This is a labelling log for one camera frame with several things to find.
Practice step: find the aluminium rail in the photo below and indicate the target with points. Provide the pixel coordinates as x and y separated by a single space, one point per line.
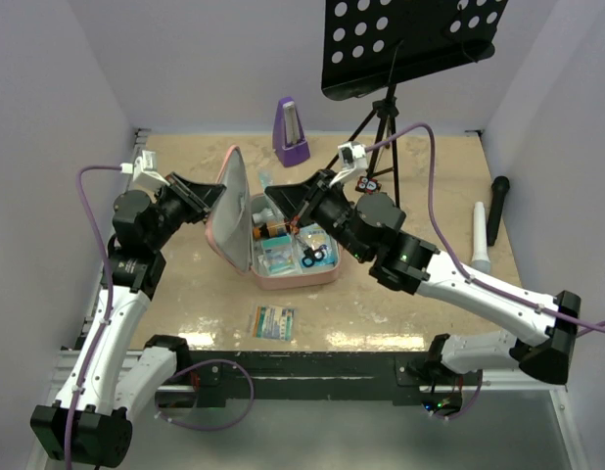
107 282
280 375

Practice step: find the black handled scissors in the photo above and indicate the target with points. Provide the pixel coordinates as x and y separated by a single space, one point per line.
314 250

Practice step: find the white plastic bottle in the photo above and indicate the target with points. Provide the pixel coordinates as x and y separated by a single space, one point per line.
264 216

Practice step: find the teal white box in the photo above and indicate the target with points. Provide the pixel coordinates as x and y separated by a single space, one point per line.
278 255

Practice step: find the aluminium front rail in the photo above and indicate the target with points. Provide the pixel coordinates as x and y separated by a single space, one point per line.
280 375

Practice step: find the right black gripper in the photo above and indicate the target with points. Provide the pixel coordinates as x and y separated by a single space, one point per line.
295 200

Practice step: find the small red black tuner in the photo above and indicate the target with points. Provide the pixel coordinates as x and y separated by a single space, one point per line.
367 185

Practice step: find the blue cotton swab packet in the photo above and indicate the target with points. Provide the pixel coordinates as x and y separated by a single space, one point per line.
315 229

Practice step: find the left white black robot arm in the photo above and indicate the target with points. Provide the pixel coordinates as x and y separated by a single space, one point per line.
90 421

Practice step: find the brown medicine bottle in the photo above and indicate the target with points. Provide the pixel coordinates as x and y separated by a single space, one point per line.
271 230

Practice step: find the clear plastic pill box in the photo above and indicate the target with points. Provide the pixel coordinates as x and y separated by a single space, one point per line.
265 178

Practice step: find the purple metronome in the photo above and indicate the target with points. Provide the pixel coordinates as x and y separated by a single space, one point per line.
288 139

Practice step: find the black microphone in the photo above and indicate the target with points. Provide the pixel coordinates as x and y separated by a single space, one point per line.
499 190

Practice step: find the aluminium left rail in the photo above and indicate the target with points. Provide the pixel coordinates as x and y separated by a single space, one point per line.
107 282

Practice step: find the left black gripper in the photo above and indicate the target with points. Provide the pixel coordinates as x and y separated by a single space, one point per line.
199 198

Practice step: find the pink medicine kit case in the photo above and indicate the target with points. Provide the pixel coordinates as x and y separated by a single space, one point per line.
249 233

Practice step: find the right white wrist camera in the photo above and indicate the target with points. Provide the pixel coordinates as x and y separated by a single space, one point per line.
353 158

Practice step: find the orange teal bandage packet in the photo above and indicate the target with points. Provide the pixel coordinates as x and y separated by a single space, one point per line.
272 322

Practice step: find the black music stand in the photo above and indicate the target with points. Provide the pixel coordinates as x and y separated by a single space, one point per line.
377 45

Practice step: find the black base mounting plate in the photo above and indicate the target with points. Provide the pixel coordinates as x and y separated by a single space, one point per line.
188 386

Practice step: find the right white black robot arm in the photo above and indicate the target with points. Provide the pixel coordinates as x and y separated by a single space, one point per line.
537 331

